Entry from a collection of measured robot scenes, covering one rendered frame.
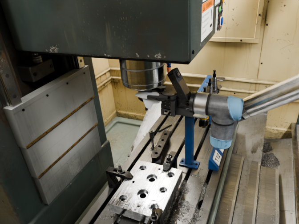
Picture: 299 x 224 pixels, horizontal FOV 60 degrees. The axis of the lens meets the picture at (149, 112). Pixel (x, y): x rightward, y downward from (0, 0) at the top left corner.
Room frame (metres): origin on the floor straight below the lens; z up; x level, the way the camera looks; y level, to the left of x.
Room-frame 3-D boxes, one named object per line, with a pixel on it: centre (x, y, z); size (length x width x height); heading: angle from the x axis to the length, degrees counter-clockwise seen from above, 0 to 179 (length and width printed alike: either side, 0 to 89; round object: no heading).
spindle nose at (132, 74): (0.87, 0.01, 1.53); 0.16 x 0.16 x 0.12
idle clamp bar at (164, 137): (1.18, -0.05, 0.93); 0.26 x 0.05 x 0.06; 159
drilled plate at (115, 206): (0.84, 0.04, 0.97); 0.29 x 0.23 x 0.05; 154
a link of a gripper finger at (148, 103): (0.83, 0.00, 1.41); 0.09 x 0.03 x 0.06; 80
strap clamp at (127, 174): (0.92, 0.16, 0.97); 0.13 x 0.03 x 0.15; 64
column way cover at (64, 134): (1.06, 0.41, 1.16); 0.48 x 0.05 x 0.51; 154
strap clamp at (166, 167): (0.98, -0.08, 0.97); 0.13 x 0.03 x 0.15; 154
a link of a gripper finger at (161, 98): (0.81, -0.04, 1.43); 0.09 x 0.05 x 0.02; 80
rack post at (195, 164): (1.06, -0.19, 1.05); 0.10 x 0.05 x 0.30; 64
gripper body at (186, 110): (0.81, -0.10, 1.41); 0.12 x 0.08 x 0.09; 64
